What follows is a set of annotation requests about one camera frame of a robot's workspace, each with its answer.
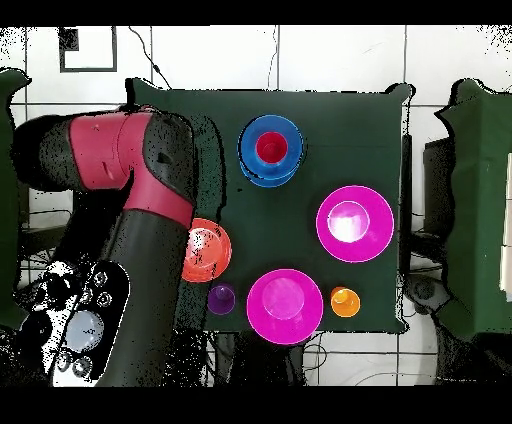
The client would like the black metal stand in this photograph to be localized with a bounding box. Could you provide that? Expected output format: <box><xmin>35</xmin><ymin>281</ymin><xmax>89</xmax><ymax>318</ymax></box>
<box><xmin>399</xmin><ymin>133</ymin><xmax>414</xmax><ymax>277</ymax></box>

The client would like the green-covered side table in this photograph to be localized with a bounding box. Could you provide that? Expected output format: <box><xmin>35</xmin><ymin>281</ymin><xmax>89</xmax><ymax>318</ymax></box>
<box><xmin>0</xmin><ymin>67</ymin><xmax>33</xmax><ymax>331</ymax></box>
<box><xmin>435</xmin><ymin>77</ymin><xmax>512</xmax><ymax>341</ymax></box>

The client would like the red plastic cup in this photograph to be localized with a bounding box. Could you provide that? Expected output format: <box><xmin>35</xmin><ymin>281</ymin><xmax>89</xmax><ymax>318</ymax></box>
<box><xmin>254</xmin><ymin>131</ymin><xmax>289</xmax><ymax>164</ymax></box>

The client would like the dark green table cloth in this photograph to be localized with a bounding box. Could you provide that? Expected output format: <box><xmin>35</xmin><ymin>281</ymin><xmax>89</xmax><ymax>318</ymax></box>
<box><xmin>125</xmin><ymin>77</ymin><xmax>415</xmax><ymax>335</ymax></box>

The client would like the pink plastic bowl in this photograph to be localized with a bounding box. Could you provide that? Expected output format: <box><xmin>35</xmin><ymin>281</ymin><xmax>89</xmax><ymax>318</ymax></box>
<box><xmin>246</xmin><ymin>268</ymin><xmax>324</xmax><ymax>346</ymax></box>
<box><xmin>315</xmin><ymin>184</ymin><xmax>396</xmax><ymax>264</ymax></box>

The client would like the black tape square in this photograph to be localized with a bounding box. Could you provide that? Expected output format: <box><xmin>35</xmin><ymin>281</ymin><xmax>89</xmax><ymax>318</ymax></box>
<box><xmin>58</xmin><ymin>25</ymin><xmax>118</xmax><ymax>74</ymax></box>

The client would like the thin black cable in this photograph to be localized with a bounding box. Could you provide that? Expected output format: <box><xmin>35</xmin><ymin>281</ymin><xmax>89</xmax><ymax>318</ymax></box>
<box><xmin>127</xmin><ymin>25</ymin><xmax>174</xmax><ymax>90</ymax></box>

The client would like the purple plastic cup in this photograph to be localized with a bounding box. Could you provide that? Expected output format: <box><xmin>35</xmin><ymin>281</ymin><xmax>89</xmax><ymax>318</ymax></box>
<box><xmin>206</xmin><ymin>283</ymin><xmax>236</xmax><ymax>317</ymax></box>

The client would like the red-orange plastic bowl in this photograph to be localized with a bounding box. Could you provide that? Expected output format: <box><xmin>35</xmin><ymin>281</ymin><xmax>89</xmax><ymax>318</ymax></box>
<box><xmin>180</xmin><ymin>217</ymin><xmax>233</xmax><ymax>284</ymax></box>

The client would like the blue plastic bowl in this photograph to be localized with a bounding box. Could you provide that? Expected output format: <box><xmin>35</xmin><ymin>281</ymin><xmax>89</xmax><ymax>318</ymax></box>
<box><xmin>237</xmin><ymin>133</ymin><xmax>299</xmax><ymax>188</ymax></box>
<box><xmin>239</xmin><ymin>114</ymin><xmax>305</xmax><ymax>180</ymax></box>

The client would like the orange plastic cup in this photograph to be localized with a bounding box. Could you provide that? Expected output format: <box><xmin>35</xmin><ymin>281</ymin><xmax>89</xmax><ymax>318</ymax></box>
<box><xmin>330</xmin><ymin>286</ymin><xmax>362</xmax><ymax>319</ymax></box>

